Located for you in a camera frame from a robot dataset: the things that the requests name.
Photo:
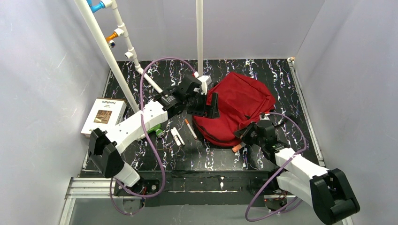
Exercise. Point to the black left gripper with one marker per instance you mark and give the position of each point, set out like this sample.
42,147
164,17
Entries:
201,105

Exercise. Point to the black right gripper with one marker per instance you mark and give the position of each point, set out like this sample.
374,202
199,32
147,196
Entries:
243,134

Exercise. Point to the red student backpack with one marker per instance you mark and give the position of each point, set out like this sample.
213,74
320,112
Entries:
241,100

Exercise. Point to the white Decorate book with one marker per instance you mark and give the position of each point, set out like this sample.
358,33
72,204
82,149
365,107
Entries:
104,114

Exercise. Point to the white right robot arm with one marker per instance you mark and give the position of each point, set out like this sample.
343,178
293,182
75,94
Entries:
328,192

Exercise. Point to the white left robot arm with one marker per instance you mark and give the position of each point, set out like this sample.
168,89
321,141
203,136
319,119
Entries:
107,145

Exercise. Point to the orange capped grey marker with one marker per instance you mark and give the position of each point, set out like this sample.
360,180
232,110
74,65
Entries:
238,147

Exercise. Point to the orange tipped white pen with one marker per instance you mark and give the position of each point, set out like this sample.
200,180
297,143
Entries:
191,129

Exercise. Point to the green pipe clamp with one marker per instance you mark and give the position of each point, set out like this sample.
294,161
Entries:
157,130

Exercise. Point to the orange pipe fitting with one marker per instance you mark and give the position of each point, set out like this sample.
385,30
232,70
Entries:
111,37

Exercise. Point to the blue pipe fitting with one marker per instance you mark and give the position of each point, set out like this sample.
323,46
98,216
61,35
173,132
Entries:
95,7

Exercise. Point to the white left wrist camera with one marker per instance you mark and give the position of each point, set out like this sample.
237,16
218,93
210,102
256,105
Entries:
205,82

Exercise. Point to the white PVC pipe frame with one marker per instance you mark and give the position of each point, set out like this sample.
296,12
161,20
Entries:
100,39

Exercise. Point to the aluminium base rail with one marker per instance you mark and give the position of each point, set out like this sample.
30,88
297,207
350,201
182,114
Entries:
201,176

